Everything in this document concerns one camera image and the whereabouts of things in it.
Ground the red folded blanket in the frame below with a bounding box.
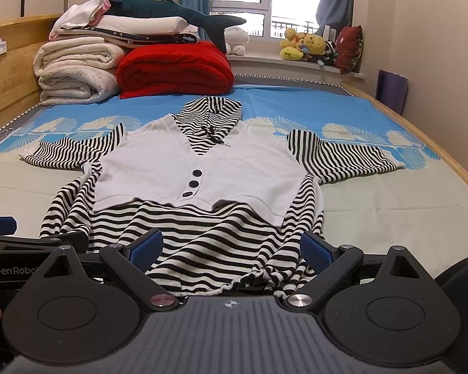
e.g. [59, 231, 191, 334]
[116, 41, 234, 99]

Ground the wooden bed frame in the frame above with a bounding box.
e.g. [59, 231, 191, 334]
[0, 14, 468, 185]

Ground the right blue curtain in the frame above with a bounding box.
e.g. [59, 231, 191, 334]
[314, 0, 355, 40]

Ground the blue white patterned bedsheet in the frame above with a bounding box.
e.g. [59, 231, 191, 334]
[0, 86, 468, 293]

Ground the white plush toy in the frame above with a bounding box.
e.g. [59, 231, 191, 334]
[225, 26, 249, 56]

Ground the white folded bedding stack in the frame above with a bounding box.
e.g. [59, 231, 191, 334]
[49, 0, 200, 47]

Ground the black white striped garment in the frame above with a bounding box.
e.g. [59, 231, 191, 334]
[22, 96, 402, 297]

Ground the dark red cushion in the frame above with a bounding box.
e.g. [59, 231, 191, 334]
[335, 25, 363, 74]

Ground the yellow plush toy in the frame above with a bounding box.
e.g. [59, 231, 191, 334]
[280, 28, 327, 63]

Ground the dark teal shark plush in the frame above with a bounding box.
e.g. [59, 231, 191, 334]
[106, 0, 246, 53]

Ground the cream folded blanket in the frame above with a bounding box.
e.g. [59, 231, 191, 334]
[33, 36, 126, 106]

